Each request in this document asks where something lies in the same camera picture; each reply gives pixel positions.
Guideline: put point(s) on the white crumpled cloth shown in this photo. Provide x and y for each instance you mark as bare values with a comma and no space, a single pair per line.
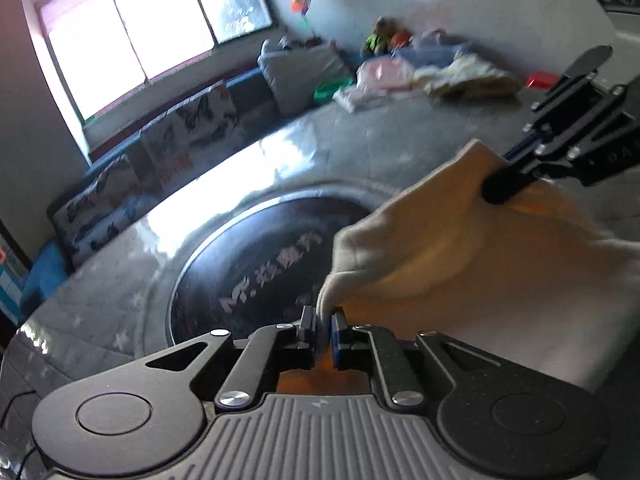
360,97

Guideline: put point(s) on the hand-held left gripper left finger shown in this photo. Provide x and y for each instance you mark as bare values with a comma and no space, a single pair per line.
309,329

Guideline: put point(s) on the round inset hotplate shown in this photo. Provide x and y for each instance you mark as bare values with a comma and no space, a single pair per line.
240,270

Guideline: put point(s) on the grey pillow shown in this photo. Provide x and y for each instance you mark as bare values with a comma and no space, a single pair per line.
305,75

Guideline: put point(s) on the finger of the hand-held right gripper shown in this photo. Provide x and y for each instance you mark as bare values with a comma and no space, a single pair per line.
505,185
570,105

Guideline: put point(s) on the pink plastic bag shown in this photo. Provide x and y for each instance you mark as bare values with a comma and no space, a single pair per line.
385,72

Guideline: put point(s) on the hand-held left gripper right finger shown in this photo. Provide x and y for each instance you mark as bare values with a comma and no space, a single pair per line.
338,337

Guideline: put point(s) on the colourful pinwheel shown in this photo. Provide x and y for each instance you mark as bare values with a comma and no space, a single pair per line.
301,0

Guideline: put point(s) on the pile of clothes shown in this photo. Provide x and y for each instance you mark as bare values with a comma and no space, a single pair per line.
470,77

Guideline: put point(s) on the orange toy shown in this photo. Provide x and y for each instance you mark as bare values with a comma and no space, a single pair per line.
401,38

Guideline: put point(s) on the cream white garment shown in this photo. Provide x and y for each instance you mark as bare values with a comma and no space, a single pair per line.
450,260

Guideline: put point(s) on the red plastic object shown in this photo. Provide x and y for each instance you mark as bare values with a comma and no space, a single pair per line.
542,80

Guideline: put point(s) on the teddy bear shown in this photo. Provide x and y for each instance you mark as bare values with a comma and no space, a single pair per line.
377,37

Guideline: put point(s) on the large butterfly print cushion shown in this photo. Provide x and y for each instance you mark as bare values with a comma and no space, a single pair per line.
192,130

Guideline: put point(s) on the green plastic bag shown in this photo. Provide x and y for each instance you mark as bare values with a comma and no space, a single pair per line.
332,89

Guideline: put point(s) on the small butterfly print cushion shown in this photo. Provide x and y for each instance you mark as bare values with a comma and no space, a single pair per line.
95,215

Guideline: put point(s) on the window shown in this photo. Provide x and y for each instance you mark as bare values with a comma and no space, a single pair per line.
135,25

